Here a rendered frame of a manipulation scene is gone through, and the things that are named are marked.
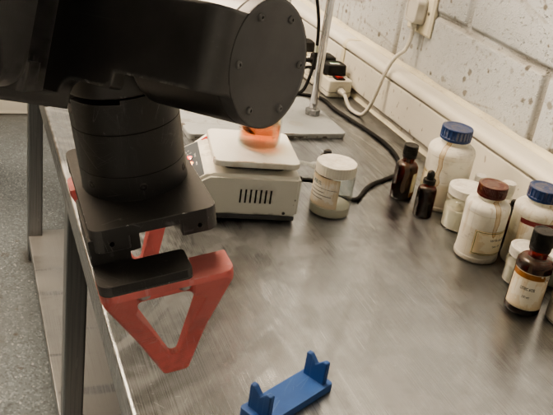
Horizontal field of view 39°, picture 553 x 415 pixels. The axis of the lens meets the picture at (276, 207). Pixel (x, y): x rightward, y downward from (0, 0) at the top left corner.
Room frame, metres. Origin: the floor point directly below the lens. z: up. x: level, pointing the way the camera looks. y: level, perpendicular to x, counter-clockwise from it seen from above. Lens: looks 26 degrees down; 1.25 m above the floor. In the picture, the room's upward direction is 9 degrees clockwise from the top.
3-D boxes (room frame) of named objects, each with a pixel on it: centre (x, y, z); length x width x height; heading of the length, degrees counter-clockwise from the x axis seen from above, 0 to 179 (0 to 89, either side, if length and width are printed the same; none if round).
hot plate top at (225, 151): (1.04, 0.05, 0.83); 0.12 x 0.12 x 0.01; 14
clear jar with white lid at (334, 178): (1.05, -0.08, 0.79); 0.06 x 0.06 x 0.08
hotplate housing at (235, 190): (1.04, 0.07, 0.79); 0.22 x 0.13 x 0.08; 104
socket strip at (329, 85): (1.79, -0.01, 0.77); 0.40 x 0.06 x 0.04; 24
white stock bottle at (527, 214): (0.99, -0.35, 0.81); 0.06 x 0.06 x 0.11
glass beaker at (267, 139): (1.05, 0.04, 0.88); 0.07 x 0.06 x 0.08; 119
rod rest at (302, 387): (0.61, -0.04, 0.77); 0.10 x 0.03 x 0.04; 141
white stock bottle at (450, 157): (1.14, -0.25, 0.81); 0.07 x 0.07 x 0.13
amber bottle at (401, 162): (1.14, -0.19, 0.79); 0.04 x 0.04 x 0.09
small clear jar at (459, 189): (1.07, -0.27, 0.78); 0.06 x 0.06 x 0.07
